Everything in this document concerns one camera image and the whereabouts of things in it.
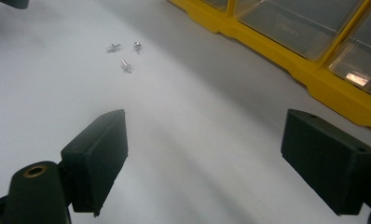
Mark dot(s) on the small round-head silver screw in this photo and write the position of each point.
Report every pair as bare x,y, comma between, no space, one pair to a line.
137,46

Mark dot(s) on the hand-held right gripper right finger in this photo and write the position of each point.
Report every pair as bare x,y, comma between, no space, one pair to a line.
326,165

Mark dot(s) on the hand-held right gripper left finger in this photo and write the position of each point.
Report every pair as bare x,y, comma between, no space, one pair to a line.
99,161

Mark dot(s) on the yellow drawer organizer cabinet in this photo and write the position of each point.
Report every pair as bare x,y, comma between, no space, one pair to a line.
345,93

